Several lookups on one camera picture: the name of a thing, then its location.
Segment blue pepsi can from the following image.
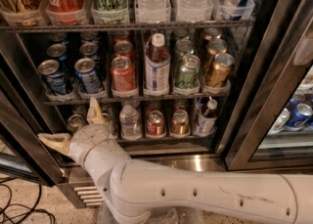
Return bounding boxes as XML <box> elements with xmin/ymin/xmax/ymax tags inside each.
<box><xmin>38</xmin><ymin>60</ymin><xmax>72</xmax><ymax>96</ymax></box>
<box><xmin>79</xmin><ymin>42</ymin><xmax>101</xmax><ymax>63</ymax></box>
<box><xmin>74</xmin><ymin>58</ymin><xmax>104</xmax><ymax>94</ymax></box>
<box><xmin>46</xmin><ymin>44</ymin><xmax>69</xmax><ymax>68</ymax></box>

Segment green lacroix can middle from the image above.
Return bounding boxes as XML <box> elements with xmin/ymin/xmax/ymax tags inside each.
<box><xmin>174</xmin><ymin>39</ymin><xmax>195</xmax><ymax>62</ymax></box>

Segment top wire shelf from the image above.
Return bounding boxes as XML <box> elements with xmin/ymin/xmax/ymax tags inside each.
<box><xmin>0</xmin><ymin>20</ymin><xmax>254</xmax><ymax>33</ymax></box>

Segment iced tea bottle middle shelf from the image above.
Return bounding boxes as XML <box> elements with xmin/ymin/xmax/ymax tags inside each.
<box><xmin>145</xmin><ymin>33</ymin><xmax>170</xmax><ymax>91</ymax></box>

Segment blue pepsi can front left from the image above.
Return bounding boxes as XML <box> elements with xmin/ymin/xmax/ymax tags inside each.
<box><xmin>38</xmin><ymin>60</ymin><xmax>72</xmax><ymax>96</ymax></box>

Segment steel fridge bottom grille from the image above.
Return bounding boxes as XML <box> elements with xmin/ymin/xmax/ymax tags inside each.
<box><xmin>58</xmin><ymin>154</ymin><xmax>313</xmax><ymax>208</ymax></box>

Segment green lacroix can front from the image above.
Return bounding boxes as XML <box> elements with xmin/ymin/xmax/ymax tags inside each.
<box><xmin>175</xmin><ymin>54</ymin><xmax>200</xmax><ymax>89</ymax></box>

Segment green can bottom left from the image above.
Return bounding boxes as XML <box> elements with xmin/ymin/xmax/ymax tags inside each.
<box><xmin>67</xmin><ymin>114</ymin><xmax>87</xmax><ymax>134</ymax></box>

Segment wire shelf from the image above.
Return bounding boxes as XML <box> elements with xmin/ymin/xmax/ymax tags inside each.
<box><xmin>0</xmin><ymin>20</ymin><xmax>254</xmax><ymax>33</ymax></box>
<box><xmin>44</xmin><ymin>93</ymin><xmax>229</xmax><ymax>106</ymax></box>

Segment blue pepsi can middle left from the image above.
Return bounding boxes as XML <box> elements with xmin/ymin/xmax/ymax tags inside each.
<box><xmin>46</xmin><ymin>44</ymin><xmax>69</xmax><ymax>68</ymax></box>

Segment red can bottom shelf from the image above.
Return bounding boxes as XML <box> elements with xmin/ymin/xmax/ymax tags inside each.
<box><xmin>147</xmin><ymin>111</ymin><xmax>164</xmax><ymax>136</ymax></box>

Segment gold can middle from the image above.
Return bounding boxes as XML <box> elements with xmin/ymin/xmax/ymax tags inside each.
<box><xmin>205</xmin><ymin>38</ymin><xmax>227</xmax><ymax>61</ymax></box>

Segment tea bottle bottom shelf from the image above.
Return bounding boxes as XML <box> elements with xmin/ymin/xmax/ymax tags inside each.
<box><xmin>195</xmin><ymin>99</ymin><xmax>218</xmax><ymax>136</ymax></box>

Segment red coke can front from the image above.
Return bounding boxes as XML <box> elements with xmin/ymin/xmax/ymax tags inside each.
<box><xmin>111</xmin><ymin>56</ymin><xmax>136</xmax><ymax>92</ymax></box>

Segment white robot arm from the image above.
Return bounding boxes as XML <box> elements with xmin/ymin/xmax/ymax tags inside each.
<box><xmin>38</xmin><ymin>98</ymin><xmax>313</xmax><ymax>224</ymax></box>

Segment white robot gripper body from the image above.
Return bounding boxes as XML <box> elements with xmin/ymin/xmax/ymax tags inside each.
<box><xmin>69</xmin><ymin>124</ymin><xmax>116</xmax><ymax>166</ymax></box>

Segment gold can front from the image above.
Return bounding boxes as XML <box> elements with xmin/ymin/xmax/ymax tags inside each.
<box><xmin>205</xmin><ymin>53</ymin><xmax>235</xmax><ymax>88</ymax></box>

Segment red coke can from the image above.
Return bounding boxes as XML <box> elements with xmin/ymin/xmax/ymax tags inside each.
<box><xmin>111</xmin><ymin>56</ymin><xmax>136</xmax><ymax>92</ymax></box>
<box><xmin>113</xmin><ymin>41</ymin><xmax>134</xmax><ymax>60</ymax></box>

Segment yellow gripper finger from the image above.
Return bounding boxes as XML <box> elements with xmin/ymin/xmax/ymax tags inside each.
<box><xmin>38</xmin><ymin>133</ymin><xmax>71</xmax><ymax>156</ymax></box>
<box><xmin>87</xmin><ymin>97</ymin><xmax>105</xmax><ymax>124</ymax></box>

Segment middle wire shelf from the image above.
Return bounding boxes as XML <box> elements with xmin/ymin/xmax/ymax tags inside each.
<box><xmin>44</xmin><ymin>93</ymin><xmax>229</xmax><ymax>106</ymax></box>

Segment water bottle bottom shelf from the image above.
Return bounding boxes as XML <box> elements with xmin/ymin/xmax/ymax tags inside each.
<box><xmin>119</xmin><ymin>105</ymin><xmax>142</xmax><ymax>141</ymax></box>

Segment orange can bottom shelf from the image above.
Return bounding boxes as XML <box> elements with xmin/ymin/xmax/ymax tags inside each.
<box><xmin>170</xmin><ymin>110</ymin><xmax>189</xmax><ymax>135</ymax></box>

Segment red coke can middle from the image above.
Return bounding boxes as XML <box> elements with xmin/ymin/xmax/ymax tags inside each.
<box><xmin>113</xmin><ymin>41</ymin><xmax>134</xmax><ymax>60</ymax></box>

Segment open glass fridge door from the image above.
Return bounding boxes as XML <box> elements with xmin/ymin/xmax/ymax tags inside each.
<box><xmin>0</xmin><ymin>51</ymin><xmax>67</xmax><ymax>187</ymax></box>

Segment black cables on floor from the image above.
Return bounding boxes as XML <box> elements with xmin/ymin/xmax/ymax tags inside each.
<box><xmin>0</xmin><ymin>175</ymin><xmax>57</xmax><ymax>224</ymax></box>

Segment pepsi can right fridge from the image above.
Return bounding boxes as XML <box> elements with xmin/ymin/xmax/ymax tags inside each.
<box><xmin>285</xmin><ymin>103</ymin><xmax>313</xmax><ymax>130</ymax></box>

